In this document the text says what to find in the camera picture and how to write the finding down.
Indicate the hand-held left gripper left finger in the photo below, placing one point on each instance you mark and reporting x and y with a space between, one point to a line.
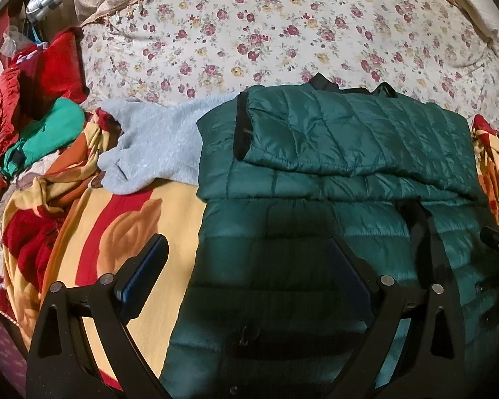
143 272

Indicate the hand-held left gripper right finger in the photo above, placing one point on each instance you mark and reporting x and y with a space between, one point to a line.
347 272

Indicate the dark green puffer jacket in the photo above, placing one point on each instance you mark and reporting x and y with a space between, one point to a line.
299 224

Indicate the yellow red printed blanket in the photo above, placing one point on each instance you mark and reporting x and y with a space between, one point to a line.
108 232

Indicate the grey sweater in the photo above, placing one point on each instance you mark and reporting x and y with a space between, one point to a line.
158 145

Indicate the bright green garment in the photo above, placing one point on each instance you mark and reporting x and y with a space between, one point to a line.
45 133

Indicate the red garment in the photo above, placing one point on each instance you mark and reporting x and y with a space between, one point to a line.
54 66

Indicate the floral bed sheet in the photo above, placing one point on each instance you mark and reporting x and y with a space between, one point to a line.
274 37

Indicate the clear plastic bag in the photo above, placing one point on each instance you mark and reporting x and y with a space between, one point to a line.
12 39

